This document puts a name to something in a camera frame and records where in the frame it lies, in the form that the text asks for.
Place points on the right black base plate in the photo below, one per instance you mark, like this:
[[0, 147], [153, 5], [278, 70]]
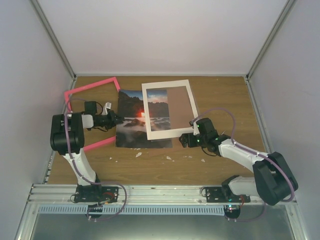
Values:
[[219, 194]]

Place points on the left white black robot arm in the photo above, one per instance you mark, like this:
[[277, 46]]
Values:
[[67, 136]]

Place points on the grey slotted cable duct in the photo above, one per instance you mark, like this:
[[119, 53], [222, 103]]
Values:
[[137, 209]]

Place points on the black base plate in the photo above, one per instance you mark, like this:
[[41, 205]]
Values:
[[219, 194], [95, 194]]

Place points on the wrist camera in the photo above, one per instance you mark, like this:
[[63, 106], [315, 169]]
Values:
[[192, 123], [106, 108]]

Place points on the left vertical aluminium post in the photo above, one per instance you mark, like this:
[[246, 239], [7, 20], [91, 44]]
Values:
[[52, 36]]

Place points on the broken glass shards pile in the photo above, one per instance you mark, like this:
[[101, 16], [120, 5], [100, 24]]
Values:
[[136, 152]]

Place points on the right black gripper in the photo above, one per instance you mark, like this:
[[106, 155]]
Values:
[[185, 137]]

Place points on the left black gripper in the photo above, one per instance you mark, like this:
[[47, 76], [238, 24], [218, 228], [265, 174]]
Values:
[[113, 121]]

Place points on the sunset landscape photo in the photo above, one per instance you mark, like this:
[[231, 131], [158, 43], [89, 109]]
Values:
[[132, 133]]

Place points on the vertical aluminium post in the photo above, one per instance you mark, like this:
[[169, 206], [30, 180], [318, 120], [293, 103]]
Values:
[[289, 4], [52, 36]]

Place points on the aluminium mounting rail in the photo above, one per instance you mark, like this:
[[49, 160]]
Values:
[[190, 195]]

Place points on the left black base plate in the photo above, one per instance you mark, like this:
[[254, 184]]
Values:
[[95, 194]]

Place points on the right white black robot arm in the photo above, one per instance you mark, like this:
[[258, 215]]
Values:
[[272, 181]]

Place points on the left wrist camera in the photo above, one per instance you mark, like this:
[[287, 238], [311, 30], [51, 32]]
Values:
[[106, 108]]

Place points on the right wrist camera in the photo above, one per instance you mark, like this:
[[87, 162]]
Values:
[[192, 123]]

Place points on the right vertical aluminium post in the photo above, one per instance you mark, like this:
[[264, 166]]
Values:
[[289, 4]]

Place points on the brown fibreboard backing board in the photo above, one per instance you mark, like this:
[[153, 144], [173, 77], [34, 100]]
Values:
[[180, 113]]

